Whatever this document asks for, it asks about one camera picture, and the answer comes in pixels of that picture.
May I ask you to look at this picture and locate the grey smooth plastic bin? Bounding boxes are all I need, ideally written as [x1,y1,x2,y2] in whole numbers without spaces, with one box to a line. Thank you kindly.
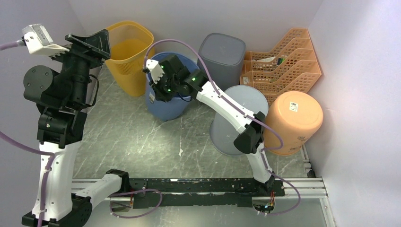
[209,85,269,156]

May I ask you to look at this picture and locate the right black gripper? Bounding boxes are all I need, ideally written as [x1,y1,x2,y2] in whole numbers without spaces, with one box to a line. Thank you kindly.
[148,72,179,104]

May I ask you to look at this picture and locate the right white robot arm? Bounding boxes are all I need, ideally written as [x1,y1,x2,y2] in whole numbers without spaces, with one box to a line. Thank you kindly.
[143,54,275,196]

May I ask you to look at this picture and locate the purple cable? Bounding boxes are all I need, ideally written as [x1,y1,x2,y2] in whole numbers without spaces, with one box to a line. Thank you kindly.
[0,41,163,227]
[143,39,301,218]

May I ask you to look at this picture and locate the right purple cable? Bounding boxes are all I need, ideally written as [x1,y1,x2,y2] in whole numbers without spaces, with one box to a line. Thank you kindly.
[143,39,301,218]

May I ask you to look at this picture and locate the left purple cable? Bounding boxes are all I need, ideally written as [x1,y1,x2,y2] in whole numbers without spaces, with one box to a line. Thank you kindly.
[0,41,163,227]

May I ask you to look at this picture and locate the aluminium frame rail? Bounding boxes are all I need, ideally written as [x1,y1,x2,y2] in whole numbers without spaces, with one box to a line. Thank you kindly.
[72,178,328,201]

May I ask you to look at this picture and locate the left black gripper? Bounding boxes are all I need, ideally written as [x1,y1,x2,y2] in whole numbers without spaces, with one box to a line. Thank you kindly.
[45,28,112,106]

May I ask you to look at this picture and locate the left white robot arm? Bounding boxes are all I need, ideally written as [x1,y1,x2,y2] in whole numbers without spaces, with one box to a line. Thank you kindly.
[22,24,131,227]

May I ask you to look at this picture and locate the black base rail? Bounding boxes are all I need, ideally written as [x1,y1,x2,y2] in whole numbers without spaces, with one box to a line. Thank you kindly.
[130,178,285,209]

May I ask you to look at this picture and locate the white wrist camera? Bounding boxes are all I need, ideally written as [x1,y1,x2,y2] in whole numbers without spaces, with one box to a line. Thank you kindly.
[22,24,70,57]
[146,59,164,84]

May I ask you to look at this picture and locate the yellow plastic bin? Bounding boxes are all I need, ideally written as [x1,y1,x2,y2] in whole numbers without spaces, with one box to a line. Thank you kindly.
[105,21,154,97]

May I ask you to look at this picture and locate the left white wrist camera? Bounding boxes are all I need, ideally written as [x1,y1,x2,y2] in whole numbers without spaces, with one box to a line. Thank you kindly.
[22,24,70,57]

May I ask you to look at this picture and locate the grey mesh waste basket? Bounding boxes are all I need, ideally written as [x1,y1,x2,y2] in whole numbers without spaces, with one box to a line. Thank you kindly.
[198,33,246,91]

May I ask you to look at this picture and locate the orange plastic bin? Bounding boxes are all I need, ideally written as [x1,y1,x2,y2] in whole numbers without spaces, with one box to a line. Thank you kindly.
[265,91,323,156]

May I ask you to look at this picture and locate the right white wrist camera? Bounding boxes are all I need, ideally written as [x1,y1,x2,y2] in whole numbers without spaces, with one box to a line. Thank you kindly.
[146,59,164,84]

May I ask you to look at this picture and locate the blue plastic bin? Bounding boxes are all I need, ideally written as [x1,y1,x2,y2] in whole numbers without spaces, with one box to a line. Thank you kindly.
[145,52,199,122]

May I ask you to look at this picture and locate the orange plastic file rack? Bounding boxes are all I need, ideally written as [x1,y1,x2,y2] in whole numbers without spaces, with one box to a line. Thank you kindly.
[240,27,322,105]

